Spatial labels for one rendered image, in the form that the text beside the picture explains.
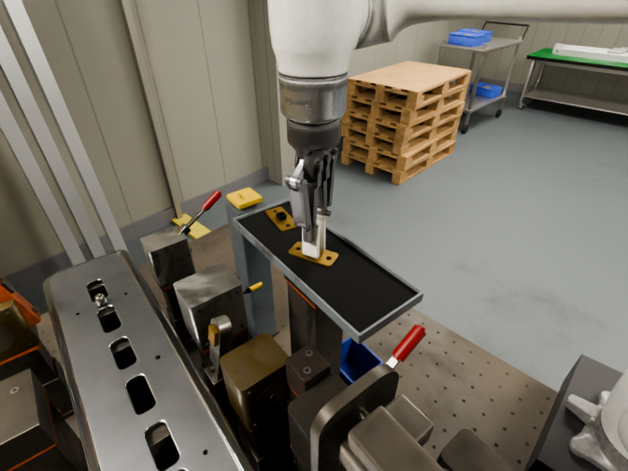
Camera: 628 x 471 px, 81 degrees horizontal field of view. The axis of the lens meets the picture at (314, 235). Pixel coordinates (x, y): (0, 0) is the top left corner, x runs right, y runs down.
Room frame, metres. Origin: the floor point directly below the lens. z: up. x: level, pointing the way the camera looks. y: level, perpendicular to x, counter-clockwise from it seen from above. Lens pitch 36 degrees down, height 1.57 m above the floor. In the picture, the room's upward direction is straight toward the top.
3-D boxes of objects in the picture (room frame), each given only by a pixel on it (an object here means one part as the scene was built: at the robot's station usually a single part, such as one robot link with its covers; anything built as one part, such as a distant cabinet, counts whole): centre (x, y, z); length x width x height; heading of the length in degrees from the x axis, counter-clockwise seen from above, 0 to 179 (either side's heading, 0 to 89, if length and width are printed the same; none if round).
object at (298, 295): (0.51, 0.00, 0.92); 0.10 x 0.08 x 0.45; 38
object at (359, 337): (0.51, 0.00, 1.16); 0.37 x 0.14 x 0.02; 38
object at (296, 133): (0.51, 0.00, 1.36); 0.08 x 0.07 x 0.09; 153
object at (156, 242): (0.70, 0.34, 0.88); 0.12 x 0.07 x 0.36; 128
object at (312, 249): (0.50, 0.01, 1.20); 0.03 x 0.01 x 0.07; 63
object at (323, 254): (0.51, 0.00, 1.17); 0.08 x 0.04 x 0.01; 63
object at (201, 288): (0.50, 0.18, 0.90); 0.13 x 0.08 x 0.41; 128
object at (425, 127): (3.57, -0.87, 0.40); 1.08 x 0.74 x 0.80; 137
